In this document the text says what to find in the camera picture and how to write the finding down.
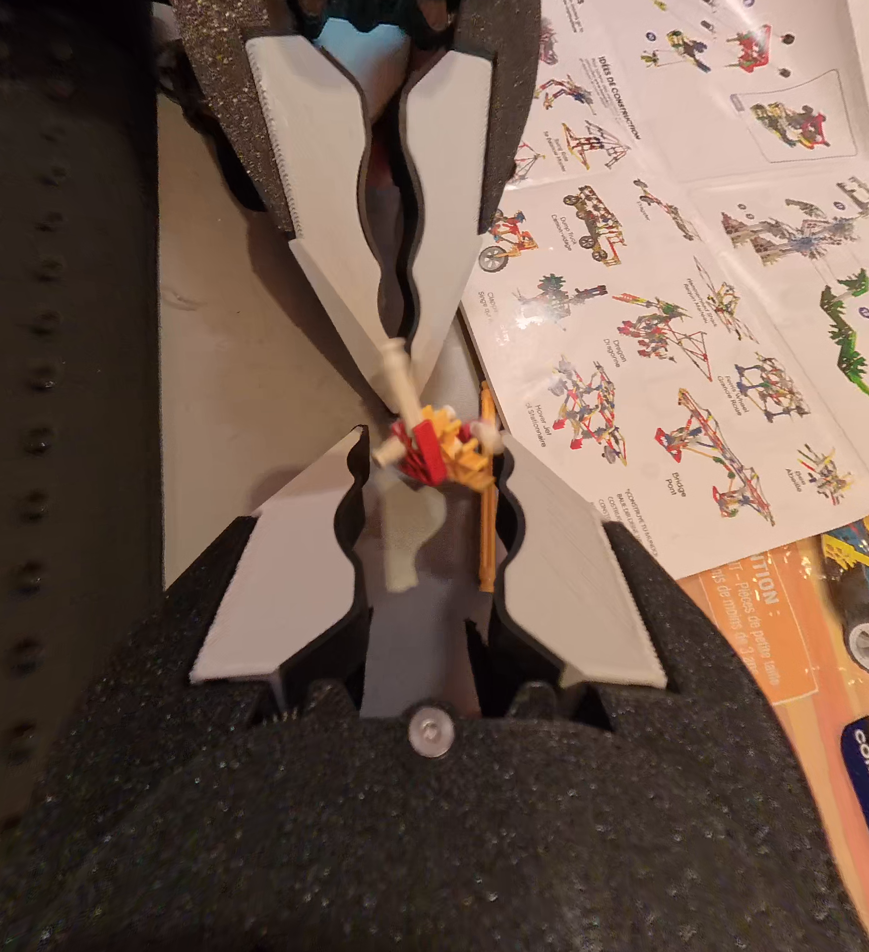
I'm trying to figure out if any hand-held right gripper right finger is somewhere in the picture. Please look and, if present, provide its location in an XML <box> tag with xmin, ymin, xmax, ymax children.
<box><xmin>490</xmin><ymin>435</ymin><xmax>670</xmax><ymax>690</ymax></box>

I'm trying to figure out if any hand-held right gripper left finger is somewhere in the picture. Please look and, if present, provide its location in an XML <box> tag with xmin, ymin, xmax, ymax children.
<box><xmin>189</xmin><ymin>427</ymin><xmax>373</xmax><ymax>711</ymax></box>

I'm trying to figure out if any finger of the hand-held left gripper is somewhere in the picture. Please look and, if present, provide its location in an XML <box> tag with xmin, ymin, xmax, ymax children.
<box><xmin>397</xmin><ymin>48</ymin><xmax>495</xmax><ymax>370</ymax></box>
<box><xmin>245</xmin><ymin>36</ymin><xmax>400</xmax><ymax>378</ymax></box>

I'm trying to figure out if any yellow toy rod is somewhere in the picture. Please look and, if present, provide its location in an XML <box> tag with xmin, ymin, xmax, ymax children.
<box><xmin>477</xmin><ymin>382</ymin><xmax>500</xmax><ymax>595</ymax></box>

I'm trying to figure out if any red yellow connector assembly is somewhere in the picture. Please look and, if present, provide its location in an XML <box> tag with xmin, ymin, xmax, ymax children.
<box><xmin>418</xmin><ymin>405</ymin><xmax>497</xmax><ymax>494</ymax></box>

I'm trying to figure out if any person's left hand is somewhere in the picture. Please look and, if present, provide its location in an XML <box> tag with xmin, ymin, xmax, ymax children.
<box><xmin>371</xmin><ymin>104</ymin><xmax>407</xmax><ymax>184</ymax></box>

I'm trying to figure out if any orange printed toy box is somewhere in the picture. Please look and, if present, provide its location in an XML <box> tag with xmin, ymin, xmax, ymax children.
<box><xmin>674</xmin><ymin>502</ymin><xmax>869</xmax><ymax>942</ymax></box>

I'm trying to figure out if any black dotted mat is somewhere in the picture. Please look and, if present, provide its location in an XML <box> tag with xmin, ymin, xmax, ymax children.
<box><xmin>0</xmin><ymin>0</ymin><xmax>166</xmax><ymax>893</ymax></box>

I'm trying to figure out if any white printed instruction booklet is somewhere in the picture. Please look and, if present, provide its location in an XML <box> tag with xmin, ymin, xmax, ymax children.
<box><xmin>459</xmin><ymin>0</ymin><xmax>869</xmax><ymax>583</ymax></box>

